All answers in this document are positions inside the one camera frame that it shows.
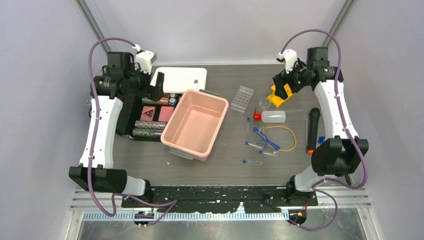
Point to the yellow rubber tube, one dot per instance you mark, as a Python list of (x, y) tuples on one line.
[(286, 137)]

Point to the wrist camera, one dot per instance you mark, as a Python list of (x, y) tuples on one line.
[(144, 60), (289, 58)]

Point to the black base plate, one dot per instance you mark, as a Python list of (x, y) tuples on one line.
[(227, 199)]

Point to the clear tube rack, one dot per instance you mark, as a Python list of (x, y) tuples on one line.
[(241, 99)]

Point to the small blue object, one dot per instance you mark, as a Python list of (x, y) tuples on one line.
[(321, 139)]

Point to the blue safety glasses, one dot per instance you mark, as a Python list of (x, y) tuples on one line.
[(260, 139)]

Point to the small glass beaker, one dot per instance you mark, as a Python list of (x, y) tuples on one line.
[(263, 104)]

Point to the black poker chip case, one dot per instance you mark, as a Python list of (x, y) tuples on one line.
[(143, 119)]

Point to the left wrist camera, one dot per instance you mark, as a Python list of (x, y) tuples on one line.
[(144, 60)]

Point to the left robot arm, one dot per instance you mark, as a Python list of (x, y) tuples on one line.
[(115, 106)]

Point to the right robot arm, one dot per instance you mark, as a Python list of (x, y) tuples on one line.
[(343, 150)]

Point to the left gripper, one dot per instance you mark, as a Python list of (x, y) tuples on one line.
[(155, 93)]

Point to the white bin lid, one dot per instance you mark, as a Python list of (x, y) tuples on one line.
[(180, 79)]

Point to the yellow test tube rack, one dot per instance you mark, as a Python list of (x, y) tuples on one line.
[(278, 101)]

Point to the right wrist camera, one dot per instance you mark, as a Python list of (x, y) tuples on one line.
[(289, 58)]

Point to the blue capped test tube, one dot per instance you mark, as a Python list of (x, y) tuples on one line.
[(274, 154), (248, 125), (252, 162), (253, 145)]

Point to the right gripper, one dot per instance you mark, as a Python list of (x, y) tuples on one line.
[(281, 79)]

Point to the black flashlight orange end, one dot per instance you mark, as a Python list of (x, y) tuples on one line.
[(312, 135)]

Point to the white wash bottle red cap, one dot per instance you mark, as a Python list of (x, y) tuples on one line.
[(270, 116)]

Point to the pink plastic bin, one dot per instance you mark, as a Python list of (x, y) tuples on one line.
[(194, 125)]

